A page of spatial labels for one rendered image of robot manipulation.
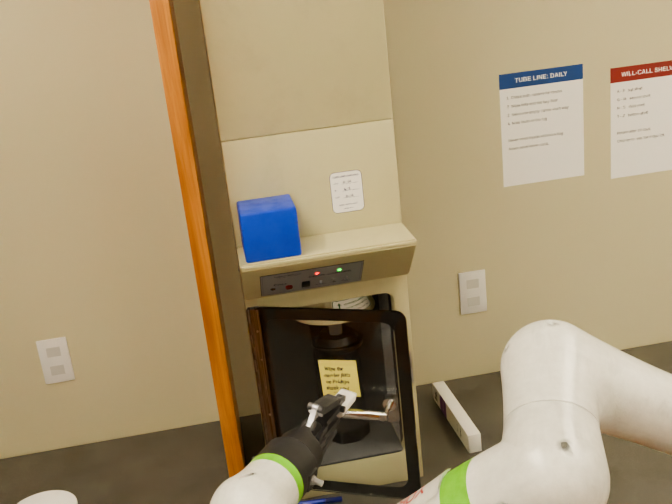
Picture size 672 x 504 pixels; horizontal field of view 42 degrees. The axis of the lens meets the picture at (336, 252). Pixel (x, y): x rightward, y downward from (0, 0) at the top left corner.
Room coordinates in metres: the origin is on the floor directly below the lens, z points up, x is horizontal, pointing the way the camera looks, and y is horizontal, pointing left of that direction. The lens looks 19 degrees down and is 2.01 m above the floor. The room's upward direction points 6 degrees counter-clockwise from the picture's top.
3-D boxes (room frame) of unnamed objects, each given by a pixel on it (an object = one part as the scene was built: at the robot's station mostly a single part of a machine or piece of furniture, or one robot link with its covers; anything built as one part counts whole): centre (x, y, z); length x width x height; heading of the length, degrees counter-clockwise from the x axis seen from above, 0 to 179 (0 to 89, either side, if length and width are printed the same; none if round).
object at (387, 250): (1.53, 0.02, 1.46); 0.32 x 0.12 x 0.10; 97
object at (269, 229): (1.51, 0.12, 1.56); 0.10 x 0.10 x 0.09; 7
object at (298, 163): (1.71, 0.04, 1.33); 0.32 x 0.25 x 0.77; 97
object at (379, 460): (1.50, 0.03, 1.19); 0.30 x 0.01 x 0.40; 70
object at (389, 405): (1.45, -0.03, 1.20); 0.10 x 0.05 x 0.03; 70
